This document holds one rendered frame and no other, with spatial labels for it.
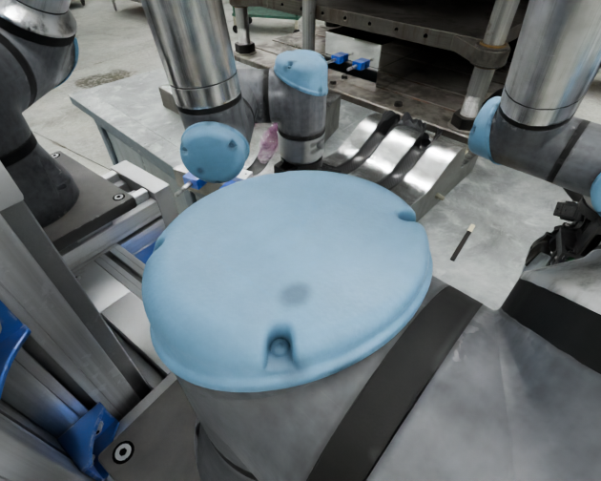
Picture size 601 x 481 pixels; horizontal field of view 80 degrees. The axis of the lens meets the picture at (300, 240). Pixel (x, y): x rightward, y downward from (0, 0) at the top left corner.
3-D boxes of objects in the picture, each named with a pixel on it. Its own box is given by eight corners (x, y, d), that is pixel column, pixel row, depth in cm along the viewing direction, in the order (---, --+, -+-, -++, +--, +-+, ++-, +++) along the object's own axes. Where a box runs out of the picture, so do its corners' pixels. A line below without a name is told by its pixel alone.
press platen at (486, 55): (491, 115, 110) (515, 52, 98) (228, 33, 174) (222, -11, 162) (570, 52, 154) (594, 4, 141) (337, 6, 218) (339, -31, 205)
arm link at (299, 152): (297, 115, 61) (337, 129, 57) (298, 139, 64) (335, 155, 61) (268, 132, 57) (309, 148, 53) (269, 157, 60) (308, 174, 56)
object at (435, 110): (470, 156, 121) (478, 135, 116) (229, 64, 185) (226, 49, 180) (551, 86, 164) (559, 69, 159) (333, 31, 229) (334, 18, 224)
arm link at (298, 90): (270, 47, 52) (328, 47, 52) (274, 118, 60) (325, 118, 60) (265, 65, 47) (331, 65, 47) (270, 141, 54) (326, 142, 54)
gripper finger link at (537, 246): (517, 261, 64) (554, 229, 57) (517, 256, 65) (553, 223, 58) (543, 274, 63) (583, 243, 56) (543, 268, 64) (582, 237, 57)
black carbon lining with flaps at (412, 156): (365, 216, 76) (371, 177, 69) (309, 185, 84) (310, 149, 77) (444, 154, 94) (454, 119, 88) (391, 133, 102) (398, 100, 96)
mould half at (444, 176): (367, 267, 75) (377, 218, 65) (280, 212, 88) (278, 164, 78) (472, 171, 101) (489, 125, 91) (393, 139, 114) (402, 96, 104)
